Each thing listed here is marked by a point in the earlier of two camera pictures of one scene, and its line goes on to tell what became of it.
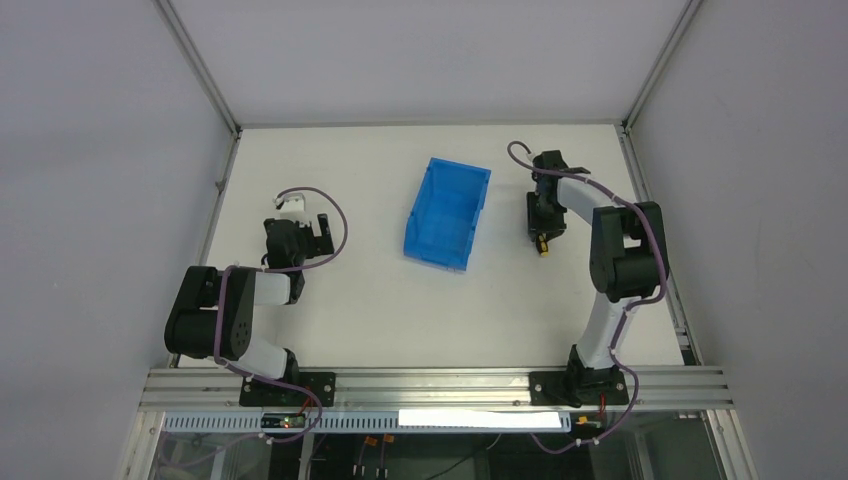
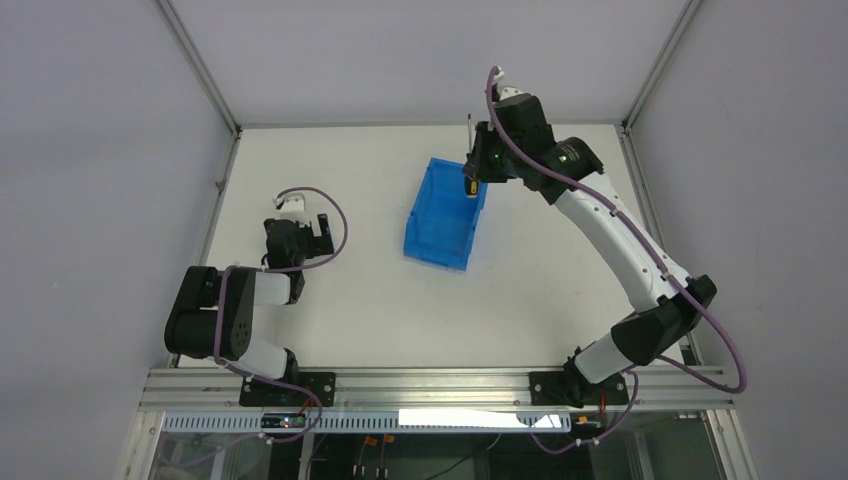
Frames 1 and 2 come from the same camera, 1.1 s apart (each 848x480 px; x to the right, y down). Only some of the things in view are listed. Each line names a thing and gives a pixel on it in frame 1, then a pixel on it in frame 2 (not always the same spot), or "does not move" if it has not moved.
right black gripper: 544,224 to 480,168
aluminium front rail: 428,388 does not move
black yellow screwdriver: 542,244 to 471,184
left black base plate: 255,392 does not move
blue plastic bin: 444,214 does not move
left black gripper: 318,235 does not move
